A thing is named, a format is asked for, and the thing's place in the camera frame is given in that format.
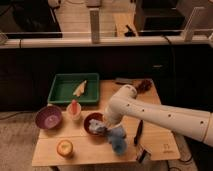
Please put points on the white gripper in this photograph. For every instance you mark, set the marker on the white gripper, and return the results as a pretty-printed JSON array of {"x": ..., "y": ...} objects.
[{"x": 111, "y": 118}]

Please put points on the white vertical post right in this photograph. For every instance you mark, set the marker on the white vertical post right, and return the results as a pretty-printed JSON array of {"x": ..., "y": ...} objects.
[{"x": 191, "y": 24}]

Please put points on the black object on shelf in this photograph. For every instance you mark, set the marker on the black object on shelf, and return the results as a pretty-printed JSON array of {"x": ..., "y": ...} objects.
[{"x": 129, "y": 32}]

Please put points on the dark flat rectangular object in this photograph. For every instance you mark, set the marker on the dark flat rectangular object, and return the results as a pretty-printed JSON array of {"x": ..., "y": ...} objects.
[{"x": 123, "y": 81}]

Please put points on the dark red bowl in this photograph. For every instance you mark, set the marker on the dark red bowl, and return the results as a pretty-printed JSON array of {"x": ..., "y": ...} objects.
[{"x": 93, "y": 124}]

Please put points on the yellow orange fruit toy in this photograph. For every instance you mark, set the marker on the yellow orange fruit toy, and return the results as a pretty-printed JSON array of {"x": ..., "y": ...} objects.
[{"x": 65, "y": 148}]

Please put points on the green plastic tray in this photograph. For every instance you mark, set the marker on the green plastic tray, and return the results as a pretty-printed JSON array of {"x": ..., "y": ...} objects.
[{"x": 64, "y": 86}]

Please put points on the purple bowl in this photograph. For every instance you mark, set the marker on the purple bowl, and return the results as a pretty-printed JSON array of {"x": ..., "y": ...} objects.
[{"x": 48, "y": 117}]

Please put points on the small black clip object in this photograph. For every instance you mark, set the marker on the small black clip object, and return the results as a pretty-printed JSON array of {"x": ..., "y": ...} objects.
[{"x": 142, "y": 153}]

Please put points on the yellow banana piece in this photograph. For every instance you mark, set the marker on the yellow banana piece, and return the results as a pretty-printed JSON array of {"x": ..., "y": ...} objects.
[{"x": 80, "y": 89}]

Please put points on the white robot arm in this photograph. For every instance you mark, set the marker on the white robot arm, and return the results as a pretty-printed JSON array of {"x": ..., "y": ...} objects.
[{"x": 195, "y": 124}]

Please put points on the blue towel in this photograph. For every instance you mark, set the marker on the blue towel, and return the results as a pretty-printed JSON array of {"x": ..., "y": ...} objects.
[{"x": 116, "y": 137}]

